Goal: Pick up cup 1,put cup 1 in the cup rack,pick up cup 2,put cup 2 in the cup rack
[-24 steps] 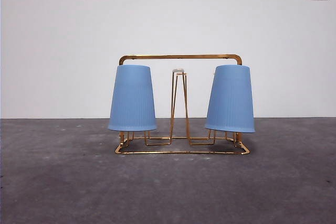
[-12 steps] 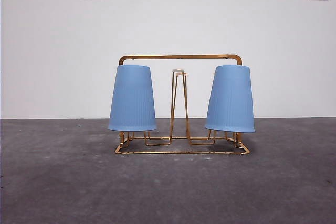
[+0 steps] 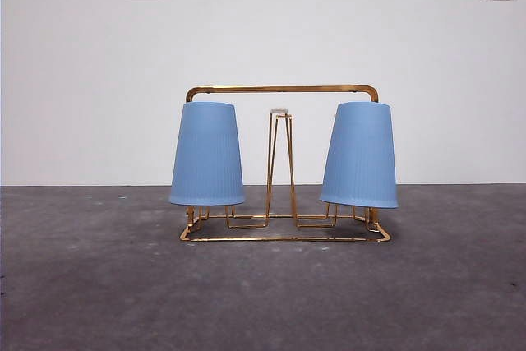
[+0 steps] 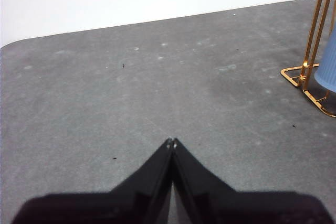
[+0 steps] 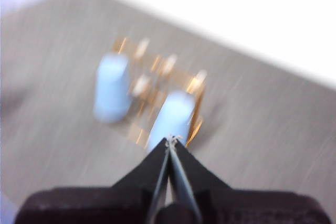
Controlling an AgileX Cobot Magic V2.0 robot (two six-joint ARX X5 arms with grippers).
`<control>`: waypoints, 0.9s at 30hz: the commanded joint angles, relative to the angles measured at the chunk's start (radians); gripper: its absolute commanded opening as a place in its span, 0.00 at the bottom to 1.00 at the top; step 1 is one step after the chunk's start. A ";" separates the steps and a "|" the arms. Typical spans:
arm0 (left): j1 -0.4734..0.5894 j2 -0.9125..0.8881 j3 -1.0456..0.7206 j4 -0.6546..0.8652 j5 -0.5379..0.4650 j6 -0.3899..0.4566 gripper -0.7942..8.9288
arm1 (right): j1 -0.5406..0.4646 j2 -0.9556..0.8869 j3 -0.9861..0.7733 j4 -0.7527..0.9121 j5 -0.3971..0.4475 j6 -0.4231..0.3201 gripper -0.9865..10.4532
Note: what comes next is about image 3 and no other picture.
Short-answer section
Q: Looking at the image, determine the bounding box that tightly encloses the blue ribbed cup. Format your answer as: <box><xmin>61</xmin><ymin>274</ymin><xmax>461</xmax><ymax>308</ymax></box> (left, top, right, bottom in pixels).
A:
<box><xmin>319</xmin><ymin>100</ymin><xmax>400</xmax><ymax>210</ymax></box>
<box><xmin>168</xmin><ymin>100</ymin><xmax>247</xmax><ymax>207</ymax></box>

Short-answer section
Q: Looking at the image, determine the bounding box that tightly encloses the gold wire cup rack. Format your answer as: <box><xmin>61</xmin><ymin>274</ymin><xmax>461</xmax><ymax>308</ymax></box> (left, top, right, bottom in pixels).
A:
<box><xmin>178</xmin><ymin>85</ymin><xmax>393</xmax><ymax>244</ymax></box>

